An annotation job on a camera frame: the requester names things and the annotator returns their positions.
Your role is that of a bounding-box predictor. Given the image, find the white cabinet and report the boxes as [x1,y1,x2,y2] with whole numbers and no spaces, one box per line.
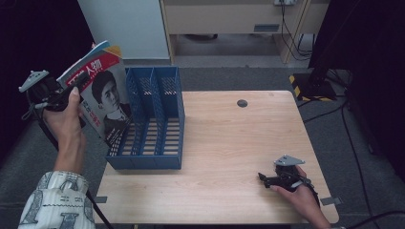
[76,0,171,61]

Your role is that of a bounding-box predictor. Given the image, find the person's left hand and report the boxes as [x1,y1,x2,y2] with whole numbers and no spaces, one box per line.
[42,86,88,151]

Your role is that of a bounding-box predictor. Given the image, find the black hanging cables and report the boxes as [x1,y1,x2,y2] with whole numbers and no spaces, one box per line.
[279,3,315,62]

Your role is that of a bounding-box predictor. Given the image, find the beige wooden desk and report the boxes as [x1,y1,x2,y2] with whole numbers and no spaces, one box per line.
[159,0,330,65]

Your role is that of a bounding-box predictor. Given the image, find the person's right hand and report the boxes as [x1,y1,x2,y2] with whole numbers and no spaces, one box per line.
[269,165,322,218]

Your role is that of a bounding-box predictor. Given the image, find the thick black floor cable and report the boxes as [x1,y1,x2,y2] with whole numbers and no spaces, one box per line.
[348,209,405,229]

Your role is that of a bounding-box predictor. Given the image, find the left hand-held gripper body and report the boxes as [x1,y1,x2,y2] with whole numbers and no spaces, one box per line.
[17,70,70,113]

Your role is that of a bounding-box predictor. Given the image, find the blue plastic file rack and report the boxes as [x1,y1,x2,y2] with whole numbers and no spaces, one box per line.
[104,66,186,171]

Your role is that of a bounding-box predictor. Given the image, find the dark curtain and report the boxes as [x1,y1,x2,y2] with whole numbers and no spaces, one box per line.
[0,0,96,160]
[308,0,405,180]

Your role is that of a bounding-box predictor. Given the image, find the magazine with portrait cover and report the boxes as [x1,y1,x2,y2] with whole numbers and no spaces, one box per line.
[55,40,134,149]

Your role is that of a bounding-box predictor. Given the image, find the black stand with striped base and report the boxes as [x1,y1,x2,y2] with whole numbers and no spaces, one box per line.
[288,0,339,103]

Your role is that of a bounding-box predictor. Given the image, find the long black floor cable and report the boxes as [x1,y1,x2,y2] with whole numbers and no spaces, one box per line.
[302,71,374,223]

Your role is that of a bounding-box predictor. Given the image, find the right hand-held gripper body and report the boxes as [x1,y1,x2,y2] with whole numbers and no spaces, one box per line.
[273,155,311,193]

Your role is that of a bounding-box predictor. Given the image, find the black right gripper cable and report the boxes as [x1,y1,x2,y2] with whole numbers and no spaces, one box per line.
[297,176,321,208]

